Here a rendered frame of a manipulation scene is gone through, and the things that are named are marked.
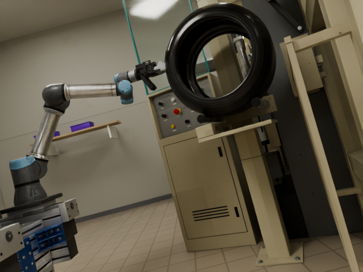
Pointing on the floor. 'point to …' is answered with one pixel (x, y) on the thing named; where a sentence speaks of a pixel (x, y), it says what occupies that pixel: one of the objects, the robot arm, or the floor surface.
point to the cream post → (251, 151)
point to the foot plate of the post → (296, 254)
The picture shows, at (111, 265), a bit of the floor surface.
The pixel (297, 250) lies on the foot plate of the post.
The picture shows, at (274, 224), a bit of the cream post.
